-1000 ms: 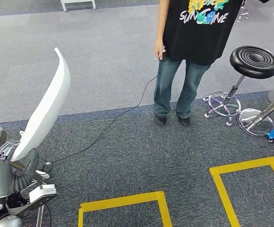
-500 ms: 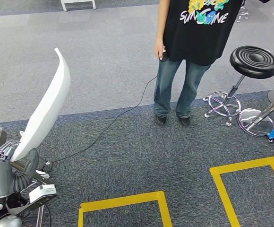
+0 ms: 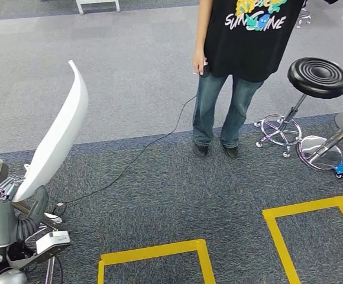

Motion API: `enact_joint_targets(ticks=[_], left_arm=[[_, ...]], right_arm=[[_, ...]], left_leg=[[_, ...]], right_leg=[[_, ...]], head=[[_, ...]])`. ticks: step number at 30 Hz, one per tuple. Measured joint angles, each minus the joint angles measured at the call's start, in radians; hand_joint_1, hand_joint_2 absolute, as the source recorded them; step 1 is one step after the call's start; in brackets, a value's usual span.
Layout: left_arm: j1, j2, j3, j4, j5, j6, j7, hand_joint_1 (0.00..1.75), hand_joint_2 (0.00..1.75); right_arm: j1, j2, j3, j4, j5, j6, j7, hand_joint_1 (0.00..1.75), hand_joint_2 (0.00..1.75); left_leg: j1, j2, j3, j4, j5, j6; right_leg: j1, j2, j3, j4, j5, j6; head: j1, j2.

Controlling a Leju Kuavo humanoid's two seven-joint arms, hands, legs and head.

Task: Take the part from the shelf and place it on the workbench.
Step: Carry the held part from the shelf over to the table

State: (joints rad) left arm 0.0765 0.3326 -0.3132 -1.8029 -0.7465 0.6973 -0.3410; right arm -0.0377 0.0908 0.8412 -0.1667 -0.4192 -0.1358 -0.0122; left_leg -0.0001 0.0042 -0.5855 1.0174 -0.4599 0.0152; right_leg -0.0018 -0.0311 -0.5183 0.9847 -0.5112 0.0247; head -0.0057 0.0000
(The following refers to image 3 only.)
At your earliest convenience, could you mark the chrome chair base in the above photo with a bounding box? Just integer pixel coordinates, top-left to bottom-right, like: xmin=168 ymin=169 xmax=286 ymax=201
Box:
xmin=296 ymin=7 xmax=312 ymax=29

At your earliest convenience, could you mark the black floor cable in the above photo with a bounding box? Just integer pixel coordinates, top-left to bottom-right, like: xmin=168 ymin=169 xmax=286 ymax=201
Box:
xmin=51 ymin=93 xmax=197 ymax=214

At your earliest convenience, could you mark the person's right hand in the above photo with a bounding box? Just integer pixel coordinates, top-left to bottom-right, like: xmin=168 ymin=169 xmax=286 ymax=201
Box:
xmin=192 ymin=47 xmax=208 ymax=76

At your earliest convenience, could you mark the white bench frame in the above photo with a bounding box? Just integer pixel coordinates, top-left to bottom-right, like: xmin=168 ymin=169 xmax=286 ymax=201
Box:
xmin=75 ymin=0 xmax=121 ymax=15

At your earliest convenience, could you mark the yellow floor tape square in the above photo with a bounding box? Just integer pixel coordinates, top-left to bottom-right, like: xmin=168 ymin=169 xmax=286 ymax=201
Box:
xmin=261 ymin=195 xmax=343 ymax=284

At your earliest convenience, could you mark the black stool with chrome base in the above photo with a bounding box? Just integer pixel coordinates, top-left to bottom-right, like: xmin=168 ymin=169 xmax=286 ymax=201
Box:
xmin=254 ymin=57 xmax=343 ymax=159

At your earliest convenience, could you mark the small handheld controller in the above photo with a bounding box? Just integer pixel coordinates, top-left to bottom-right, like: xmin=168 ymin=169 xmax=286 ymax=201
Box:
xmin=193 ymin=59 xmax=210 ymax=78

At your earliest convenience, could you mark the person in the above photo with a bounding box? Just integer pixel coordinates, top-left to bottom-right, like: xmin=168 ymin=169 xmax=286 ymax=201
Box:
xmin=192 ymin=0 xmax=341 ymax=159

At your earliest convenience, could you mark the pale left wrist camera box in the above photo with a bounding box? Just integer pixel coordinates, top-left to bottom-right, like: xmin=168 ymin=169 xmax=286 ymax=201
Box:
xmin=36 ymin=230 xmax=72 ymax=256

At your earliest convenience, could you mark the chrome stand frame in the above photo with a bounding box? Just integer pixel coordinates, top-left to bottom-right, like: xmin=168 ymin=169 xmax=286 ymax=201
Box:
xmin=11 ymin=202 xmax=67 ymax=284

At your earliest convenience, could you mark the white curved plastic part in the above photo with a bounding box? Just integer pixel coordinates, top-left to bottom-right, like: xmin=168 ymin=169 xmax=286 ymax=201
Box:
xmin=11 ymin=59 xmax=89 ymax=204

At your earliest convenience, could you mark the chrome belt stanchion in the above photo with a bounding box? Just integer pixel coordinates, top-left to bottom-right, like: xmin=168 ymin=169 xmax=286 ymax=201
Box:
xmin=296 ymin=114 xmax=343 ymax=172

